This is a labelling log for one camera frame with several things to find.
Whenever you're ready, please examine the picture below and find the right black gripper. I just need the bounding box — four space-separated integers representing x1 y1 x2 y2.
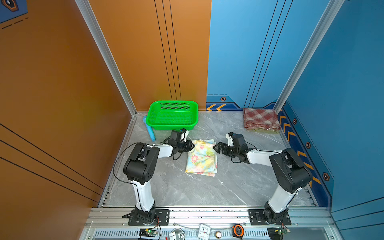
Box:
212 142 240 158

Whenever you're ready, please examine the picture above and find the cream yellow cloth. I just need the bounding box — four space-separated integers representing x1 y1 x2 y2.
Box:
185 139 218 177

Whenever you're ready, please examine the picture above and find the olive green skirt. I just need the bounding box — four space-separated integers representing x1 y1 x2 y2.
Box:
247 128 280 134

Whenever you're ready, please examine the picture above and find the red plaid skirt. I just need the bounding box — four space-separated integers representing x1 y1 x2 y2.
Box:
243 108 281 131

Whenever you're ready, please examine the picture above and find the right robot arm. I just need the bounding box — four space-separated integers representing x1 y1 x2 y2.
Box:
214 132 313 225

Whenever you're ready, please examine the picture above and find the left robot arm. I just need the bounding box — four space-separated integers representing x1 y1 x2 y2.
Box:
123 129 195 225

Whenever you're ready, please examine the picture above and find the green plastic basket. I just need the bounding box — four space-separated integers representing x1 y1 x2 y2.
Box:
146 101 199 131

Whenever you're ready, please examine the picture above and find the light blue tube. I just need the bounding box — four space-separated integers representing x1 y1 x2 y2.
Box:
143 116 156 142

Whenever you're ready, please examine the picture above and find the orange black tape measure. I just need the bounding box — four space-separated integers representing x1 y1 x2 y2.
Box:
232 224 245 239

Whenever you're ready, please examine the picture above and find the white square clock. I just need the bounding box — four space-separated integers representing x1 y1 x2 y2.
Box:
197 224 212 240

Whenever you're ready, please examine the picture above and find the white power plug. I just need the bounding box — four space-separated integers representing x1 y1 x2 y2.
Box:
168 228 186 240

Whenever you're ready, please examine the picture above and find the green circuit board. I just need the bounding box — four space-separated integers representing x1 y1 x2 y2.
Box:
138 228 160 240

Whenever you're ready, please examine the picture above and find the right small circuit board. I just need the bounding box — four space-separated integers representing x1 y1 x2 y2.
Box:
275 228 291 236

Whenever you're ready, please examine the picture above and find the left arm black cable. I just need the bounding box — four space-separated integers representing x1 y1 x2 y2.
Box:
112 143 136 185

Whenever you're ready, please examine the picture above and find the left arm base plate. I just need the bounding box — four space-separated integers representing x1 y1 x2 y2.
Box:
128 209 170 226

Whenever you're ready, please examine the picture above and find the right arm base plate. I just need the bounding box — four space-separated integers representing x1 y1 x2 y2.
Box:
248 209 292 226

